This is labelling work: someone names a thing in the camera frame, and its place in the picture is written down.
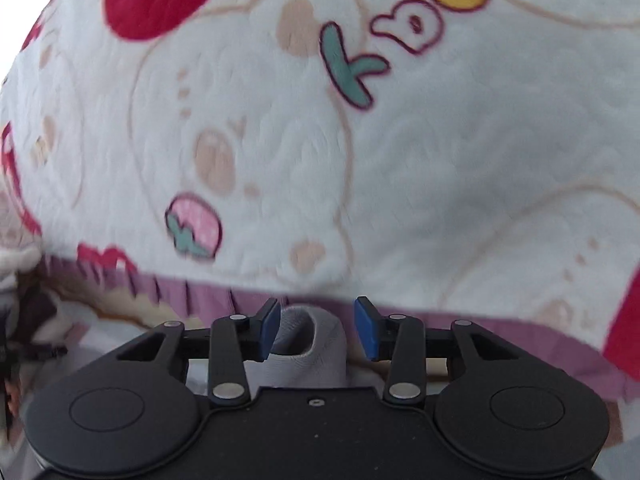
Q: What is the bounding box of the white printed blanket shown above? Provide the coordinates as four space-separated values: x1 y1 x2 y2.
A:
0 0 640 403

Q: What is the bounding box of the dark cloth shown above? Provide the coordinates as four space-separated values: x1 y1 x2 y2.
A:
0 280 71 361

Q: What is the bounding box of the grey knit garment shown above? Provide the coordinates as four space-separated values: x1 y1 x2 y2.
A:
244 305 352 391

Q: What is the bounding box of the white fluffy cloth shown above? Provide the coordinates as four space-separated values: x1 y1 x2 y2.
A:
0 242 43 288

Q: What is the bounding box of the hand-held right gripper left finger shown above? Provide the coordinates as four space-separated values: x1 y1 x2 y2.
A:
117 298 281 409

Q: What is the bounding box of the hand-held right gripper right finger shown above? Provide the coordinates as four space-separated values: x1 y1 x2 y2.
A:
354 296 521 405

